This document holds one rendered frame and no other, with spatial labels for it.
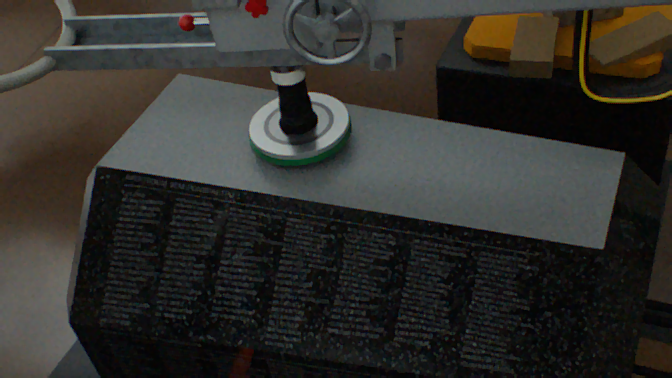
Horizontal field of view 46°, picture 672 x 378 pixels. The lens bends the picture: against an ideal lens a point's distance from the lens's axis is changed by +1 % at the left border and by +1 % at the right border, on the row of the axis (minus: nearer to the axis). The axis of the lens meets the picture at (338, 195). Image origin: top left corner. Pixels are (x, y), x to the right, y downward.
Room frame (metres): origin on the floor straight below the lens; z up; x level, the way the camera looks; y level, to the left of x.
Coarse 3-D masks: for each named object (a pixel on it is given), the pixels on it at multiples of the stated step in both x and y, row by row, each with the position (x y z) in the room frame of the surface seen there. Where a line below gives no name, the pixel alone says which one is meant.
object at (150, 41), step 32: (96, 32) 1.46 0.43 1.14; (128, 32) 1.44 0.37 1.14; (160, 32) 1.43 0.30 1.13; (192, 32) 1.41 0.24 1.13; (352, 32) 1.35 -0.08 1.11; (64, 64) 1.36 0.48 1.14; (96, 64) 1.34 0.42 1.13; (128, 64) 1.33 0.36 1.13; (160, 64) 1.32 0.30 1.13; (192, 64) 1.30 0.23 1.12; (224, 64) 1.29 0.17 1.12; (256, 64) 1.28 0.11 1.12; (288, 64) 1.26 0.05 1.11; (384, 64) 1.19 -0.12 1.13
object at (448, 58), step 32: (448, 64) 1.71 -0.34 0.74; (480, 64) 1.69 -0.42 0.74; (448, 96) 1.70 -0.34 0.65; (480, 96) 1.65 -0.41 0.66; (512, 96) 1.61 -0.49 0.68; (544, 96) 1.57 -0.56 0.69; (576, 96) 1.53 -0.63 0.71; (512, 128) 1.62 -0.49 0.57; (544, 128) 1.57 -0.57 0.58; (576, 128) 1.53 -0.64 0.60; (608, 128) 1.49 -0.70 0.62; (640, 128) 1.45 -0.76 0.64; (640, 160) 1.45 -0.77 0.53
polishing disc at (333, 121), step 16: (320, 96) 1.41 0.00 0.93; (272, 112) 1.38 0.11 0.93; (320, 112) 1.35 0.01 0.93; (336, 112) 1.34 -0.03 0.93; (256, 128) 1.33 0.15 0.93; (272, 128) 1.32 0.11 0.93; (320, 128) 1.29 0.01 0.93; (336, 128) 1.28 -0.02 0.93; (256, 144) 1.28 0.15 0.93; (272, 144) 1.27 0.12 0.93; (288, 144) 1.26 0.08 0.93; (304, 144) 1.25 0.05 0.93; (320, 144) 1.24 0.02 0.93; (336, 144) 1.25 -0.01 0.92
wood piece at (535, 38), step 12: (516, 24) 1.71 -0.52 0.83; (528, 24) 1.70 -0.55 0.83; (540, 24) 1.69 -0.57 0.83; (552, 24) 1.68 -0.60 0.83; (516, 36) 1.65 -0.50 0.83; (528, 36) 1.64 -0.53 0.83; (540, 36) 1.63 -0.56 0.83; (552, 36) 1.63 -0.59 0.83; (516, 48) 1.60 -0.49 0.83; (528, 48) 1.59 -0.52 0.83; (540, 48) 1.58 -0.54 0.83; (552, 48) 1.57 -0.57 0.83; (516, 60) 1.55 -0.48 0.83; (528, 60) 1.54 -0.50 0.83; (540, 60) 1.53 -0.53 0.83; (552, 60) 1.53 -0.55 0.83; (516, 72) 1.55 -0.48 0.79; (528, 72) 1.54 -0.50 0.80; (540, 72) 1.53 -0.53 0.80
